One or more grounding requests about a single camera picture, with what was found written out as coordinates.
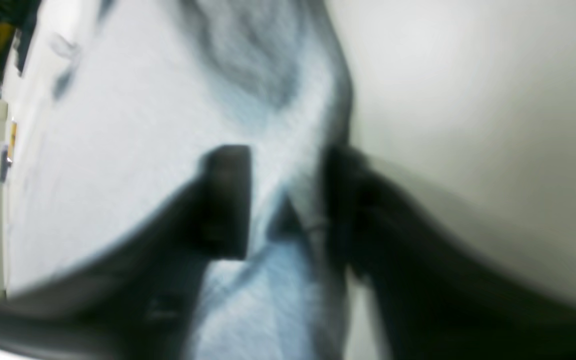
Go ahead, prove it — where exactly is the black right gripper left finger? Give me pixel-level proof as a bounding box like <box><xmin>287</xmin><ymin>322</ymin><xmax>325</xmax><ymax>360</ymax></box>
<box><xmin>0</xmin><ymin>145</ymin><xmax>252</xmax><ymax>360</ymax></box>

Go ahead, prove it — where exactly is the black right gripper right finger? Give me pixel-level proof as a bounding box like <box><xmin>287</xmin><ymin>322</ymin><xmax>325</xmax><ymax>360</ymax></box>
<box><xmin>326</xmin><ymin>146</ymin><xmax>576</xmax><ymax>360</ymax></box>

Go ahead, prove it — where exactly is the grey T-shirt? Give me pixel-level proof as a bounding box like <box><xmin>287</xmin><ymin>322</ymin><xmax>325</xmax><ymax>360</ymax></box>
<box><xmin>7</xmin><ymin>0</ymin><xmax>352</xmax><ymax>360</ymax></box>

